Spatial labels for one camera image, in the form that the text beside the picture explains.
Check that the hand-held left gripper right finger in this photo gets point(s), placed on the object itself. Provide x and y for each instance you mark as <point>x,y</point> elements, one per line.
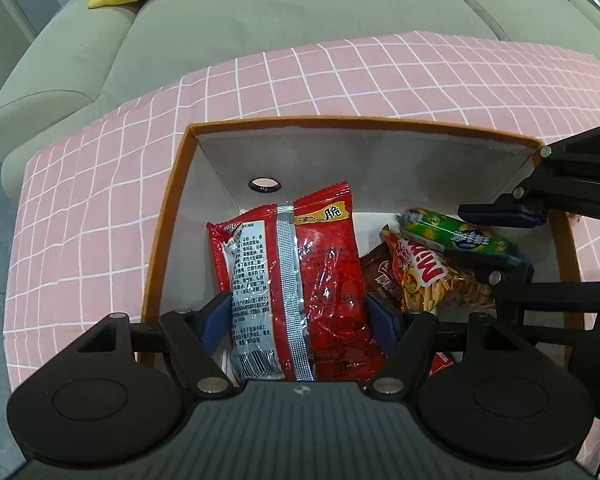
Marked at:
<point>380,320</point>

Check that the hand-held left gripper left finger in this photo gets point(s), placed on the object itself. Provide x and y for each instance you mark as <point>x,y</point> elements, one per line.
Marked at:
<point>217,320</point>

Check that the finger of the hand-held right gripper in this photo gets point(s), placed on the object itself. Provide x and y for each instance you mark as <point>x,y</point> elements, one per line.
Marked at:
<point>500,215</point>
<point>515,275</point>

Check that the brown wafer packet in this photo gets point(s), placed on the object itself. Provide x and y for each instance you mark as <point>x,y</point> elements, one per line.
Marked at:
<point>380,275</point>

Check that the green sausage packet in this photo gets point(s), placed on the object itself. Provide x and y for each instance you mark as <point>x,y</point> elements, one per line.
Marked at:
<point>460,237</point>

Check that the red bag of stick snacks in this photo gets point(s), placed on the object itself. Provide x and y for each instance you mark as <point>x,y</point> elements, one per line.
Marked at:
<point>430,280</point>

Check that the large red noodle snack packet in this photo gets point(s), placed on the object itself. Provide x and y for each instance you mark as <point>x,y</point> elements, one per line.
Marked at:
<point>330,280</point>

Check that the small red packet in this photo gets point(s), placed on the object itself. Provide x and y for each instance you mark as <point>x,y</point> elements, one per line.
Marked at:
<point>440,362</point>

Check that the orange storage box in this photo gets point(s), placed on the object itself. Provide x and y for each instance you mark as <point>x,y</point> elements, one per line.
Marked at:
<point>330,160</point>

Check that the pink checked tablecloth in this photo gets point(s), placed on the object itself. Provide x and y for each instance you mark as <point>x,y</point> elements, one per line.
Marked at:
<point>105,185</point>

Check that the beige sofa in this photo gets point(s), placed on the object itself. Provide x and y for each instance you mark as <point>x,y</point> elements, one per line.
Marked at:
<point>280,5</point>

